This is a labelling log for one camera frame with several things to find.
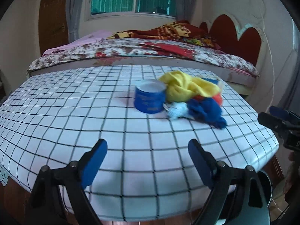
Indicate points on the pink cloth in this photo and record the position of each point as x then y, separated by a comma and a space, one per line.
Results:
91, 38

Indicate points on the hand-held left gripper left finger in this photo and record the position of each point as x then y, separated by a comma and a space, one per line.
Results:
93, 166

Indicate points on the blue white packet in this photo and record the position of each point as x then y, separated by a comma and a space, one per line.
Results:
211, 79

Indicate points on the red orange cloth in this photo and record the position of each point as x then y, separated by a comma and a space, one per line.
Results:
218, 98

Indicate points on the light blue fluffy cloth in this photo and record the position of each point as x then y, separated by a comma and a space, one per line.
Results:
177, 109

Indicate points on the grey window curtain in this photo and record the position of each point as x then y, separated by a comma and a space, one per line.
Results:
75, 11
184, 0

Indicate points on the person's right hand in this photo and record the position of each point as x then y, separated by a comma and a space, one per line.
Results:
292, 156

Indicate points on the person's right forearm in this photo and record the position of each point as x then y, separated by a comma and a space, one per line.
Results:
293, 180

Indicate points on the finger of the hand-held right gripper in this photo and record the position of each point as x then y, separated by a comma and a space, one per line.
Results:
280, 112
269, 120

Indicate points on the white checkered tablecloth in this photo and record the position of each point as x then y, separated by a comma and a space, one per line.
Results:
93, 112

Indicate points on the yellow cloth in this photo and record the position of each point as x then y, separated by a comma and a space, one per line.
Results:
180, 84

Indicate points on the brown wooden door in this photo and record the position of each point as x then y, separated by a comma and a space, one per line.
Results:
52, 21

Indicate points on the blue round can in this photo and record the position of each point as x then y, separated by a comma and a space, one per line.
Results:
148, 100

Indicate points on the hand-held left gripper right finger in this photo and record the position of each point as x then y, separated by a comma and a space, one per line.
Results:
201, 166

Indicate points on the cream bed frame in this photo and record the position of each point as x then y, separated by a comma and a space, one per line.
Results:
234, 76

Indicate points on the dark blue cloth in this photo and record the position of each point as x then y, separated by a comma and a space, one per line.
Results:
206, 110

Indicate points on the bed with floral cover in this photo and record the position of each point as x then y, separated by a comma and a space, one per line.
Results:
222, 61

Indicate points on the red printed blanket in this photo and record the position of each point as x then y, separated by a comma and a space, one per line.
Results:
173, 29

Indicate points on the red heart-shaped headboard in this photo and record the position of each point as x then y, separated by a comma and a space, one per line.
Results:
239, 35

